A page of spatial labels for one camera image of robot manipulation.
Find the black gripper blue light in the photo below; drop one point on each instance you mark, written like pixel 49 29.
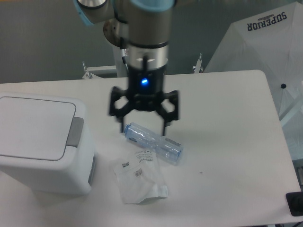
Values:
pixel 145 89

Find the white push-lid trash can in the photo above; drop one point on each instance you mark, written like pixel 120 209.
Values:
pixel 45 142

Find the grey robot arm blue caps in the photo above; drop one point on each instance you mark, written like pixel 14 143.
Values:
pixel 142 27

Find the clear plastic water bottle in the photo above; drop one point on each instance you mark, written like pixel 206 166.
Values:
pixel 166 148

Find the crumpled clear plastic bag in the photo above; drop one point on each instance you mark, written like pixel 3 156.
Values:
pixel 139 178

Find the white umbrella with SUPERIOR print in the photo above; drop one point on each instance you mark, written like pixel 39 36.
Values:
pixel 271 42

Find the black device at table corner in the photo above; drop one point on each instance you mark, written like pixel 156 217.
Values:
pixel 295 203

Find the white metal base frame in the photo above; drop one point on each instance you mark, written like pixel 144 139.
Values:
pixel 106 71

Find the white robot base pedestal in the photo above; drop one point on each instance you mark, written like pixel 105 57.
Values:
pixel 120 63

